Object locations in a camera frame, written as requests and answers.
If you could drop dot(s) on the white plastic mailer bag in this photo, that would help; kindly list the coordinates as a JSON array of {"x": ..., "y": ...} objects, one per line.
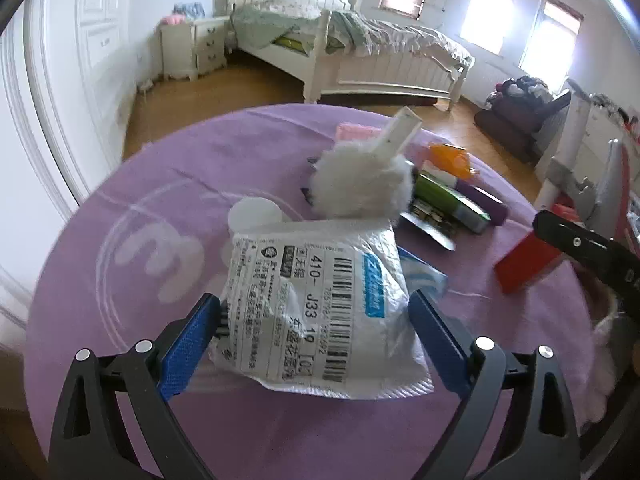
[{"x": 300, "y": 310}]

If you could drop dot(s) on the bright window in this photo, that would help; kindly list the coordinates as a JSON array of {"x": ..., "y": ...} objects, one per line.
[
  {"x": 487, "y": 15},
  {"x": 550, "y": 35}
]

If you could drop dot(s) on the green and white box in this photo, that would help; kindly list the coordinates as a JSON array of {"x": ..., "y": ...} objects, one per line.
[{"x": 440, "y": 195}]

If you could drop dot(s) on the white wardrobe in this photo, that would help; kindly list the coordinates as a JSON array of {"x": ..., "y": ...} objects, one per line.
[{"x": 75, "y": 85}]

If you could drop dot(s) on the white wooden bed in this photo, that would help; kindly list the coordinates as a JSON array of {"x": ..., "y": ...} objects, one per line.
[{"x": 380, "y": 67}]

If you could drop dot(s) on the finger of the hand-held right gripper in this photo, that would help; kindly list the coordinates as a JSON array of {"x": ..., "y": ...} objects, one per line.
[{"x": 585, "y": 247}]

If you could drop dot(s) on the long white paper box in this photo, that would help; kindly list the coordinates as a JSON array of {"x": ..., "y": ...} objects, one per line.
[{"x": 397, "y": 132}]

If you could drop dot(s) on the purple tablecloth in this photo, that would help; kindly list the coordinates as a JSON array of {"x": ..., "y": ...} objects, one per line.
[{"x": 150, "y": 210}]

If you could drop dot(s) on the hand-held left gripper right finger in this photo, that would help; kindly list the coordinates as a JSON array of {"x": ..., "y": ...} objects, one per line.
[{"x": 440, "y": 350}]

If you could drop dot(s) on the pink sponge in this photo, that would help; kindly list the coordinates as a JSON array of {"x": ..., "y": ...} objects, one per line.
[{"x": 355, "y": 132}]

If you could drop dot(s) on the dark snack packet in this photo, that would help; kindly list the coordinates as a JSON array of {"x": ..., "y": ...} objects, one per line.
[{"x": 430, "y": 222}]

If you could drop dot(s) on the white nightstand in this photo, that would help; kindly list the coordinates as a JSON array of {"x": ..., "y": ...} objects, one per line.
[{"x": 197, "y": 45}]

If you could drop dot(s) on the white dresser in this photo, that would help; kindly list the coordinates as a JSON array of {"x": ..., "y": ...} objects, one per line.
[{"x": 600, "y": 125}]

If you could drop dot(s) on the pale green floral blanket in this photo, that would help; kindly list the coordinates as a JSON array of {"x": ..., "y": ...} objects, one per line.
[{"x": 390, "y": 35}]

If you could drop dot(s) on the pink plush item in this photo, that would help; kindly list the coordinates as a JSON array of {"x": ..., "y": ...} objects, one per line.
[{"x": 173, "y": 19}]

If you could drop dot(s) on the blue patterned bag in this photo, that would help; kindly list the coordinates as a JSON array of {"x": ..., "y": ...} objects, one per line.
[{"x": 189, "y": 10}]

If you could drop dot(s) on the red box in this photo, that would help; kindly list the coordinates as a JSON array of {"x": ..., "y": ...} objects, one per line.
[{"x": 525, "y": 265}]

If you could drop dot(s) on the white round plastic lid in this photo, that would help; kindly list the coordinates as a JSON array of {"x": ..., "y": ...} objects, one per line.
[{"x": 252, "y": 212}]

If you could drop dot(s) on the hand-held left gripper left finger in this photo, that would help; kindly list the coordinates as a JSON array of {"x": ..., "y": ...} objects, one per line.
[{"x": 187, "y": 350}]

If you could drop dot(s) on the purple tube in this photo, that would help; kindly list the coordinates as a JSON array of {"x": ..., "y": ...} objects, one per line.
[{"x": 485, "y": 202}]

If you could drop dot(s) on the white fluffy ball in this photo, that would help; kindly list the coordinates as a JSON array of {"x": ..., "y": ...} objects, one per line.
[{"x": 360, "y": 185}]

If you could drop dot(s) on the blue and white packet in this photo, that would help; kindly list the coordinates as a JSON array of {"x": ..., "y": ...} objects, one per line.
[{"x": 422, "y": 272}]

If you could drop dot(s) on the dark sofa with clothes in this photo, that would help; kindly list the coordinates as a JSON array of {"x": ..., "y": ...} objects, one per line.
[{"x": 515, "y": 115}]

